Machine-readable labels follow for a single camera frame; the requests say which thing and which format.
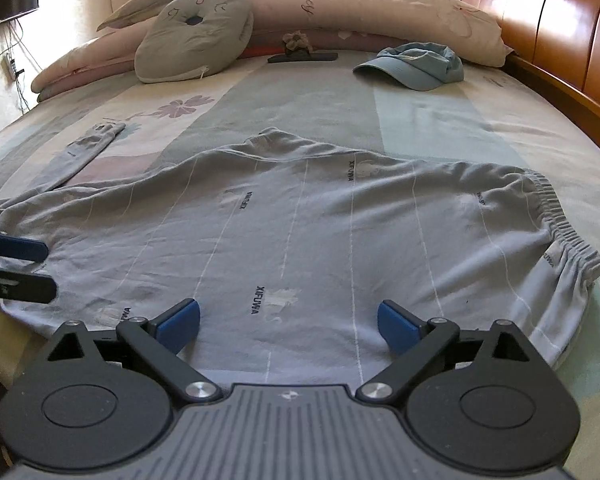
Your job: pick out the wooden bed frame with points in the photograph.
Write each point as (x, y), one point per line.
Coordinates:
(555, 25)

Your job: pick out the blue cap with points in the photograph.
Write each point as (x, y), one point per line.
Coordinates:
(420, 72)

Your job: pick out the grey cat face cushion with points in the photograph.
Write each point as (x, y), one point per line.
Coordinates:
(190, 45)

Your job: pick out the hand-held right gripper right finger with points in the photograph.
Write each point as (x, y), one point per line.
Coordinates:
(397, 323)

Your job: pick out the wall power strip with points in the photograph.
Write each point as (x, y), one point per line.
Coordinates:
(10, 67)

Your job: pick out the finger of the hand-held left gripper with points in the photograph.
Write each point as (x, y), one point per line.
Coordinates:
(30, 289)
(22, 250)

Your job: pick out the red folded cloth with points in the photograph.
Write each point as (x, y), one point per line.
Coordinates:
(260, 51)

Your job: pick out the grey striped pants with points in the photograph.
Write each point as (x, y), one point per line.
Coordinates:
(320, 230)

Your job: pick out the black hair clip with flower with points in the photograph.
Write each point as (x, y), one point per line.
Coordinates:
(305, 56)

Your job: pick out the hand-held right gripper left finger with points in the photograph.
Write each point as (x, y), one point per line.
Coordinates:
(180, 321)

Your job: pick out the pink floral quilt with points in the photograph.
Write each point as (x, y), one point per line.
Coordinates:
(405, 15)

